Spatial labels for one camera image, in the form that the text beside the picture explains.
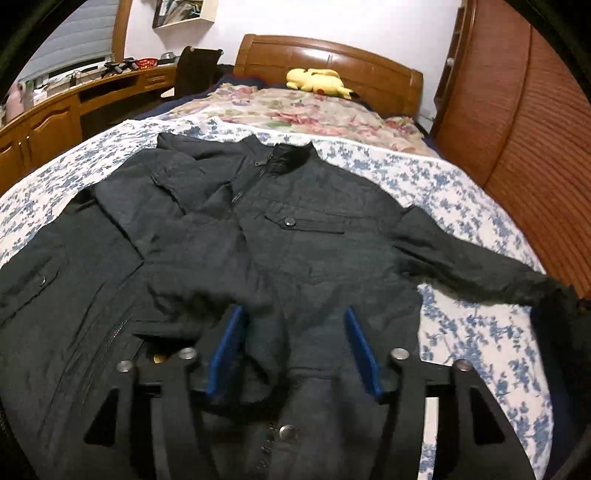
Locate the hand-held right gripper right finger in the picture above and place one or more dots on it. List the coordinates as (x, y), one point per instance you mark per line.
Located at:
(364, 355)

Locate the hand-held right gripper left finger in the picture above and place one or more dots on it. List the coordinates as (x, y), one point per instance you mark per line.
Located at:
(226, 355)

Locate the black jacket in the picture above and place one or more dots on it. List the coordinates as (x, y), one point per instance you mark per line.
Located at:
(300, 258)

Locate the blue floral bedsheet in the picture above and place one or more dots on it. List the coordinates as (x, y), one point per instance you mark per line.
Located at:
(461, 194)

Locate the dark cloth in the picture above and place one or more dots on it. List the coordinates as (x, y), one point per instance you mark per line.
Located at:
(563, 346)

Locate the pink floral blanket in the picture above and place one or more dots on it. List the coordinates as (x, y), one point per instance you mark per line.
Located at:
(300, 106)

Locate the yellow plush toy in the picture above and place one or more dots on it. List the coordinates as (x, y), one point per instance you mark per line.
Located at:
(314, 81)

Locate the black chair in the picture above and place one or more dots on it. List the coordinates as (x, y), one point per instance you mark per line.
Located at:
(194, 69)

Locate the wooden louvered wardrobe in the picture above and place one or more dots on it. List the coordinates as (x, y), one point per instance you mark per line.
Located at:
(531, 115)

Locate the wooden desk with cabinets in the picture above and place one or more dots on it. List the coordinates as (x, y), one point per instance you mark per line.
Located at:
(37, 124)

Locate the red bowl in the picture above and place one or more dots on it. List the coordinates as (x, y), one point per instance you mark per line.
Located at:
(147, 62)

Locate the wooden headboard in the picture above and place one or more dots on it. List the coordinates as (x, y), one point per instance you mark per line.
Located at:
(277, 55)

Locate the grey metal bowl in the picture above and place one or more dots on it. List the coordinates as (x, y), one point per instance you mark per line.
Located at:
(167, 56)

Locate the black device on desk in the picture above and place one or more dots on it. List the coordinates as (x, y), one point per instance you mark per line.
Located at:
(115, 67)

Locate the pink kettle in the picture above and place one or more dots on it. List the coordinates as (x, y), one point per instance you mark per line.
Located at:
(14, 101)

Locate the grey window blind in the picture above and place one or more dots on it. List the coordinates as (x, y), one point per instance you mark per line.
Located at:
(69, 41)

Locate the white wall shelf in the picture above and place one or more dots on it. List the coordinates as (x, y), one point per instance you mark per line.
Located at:
(180, 11)

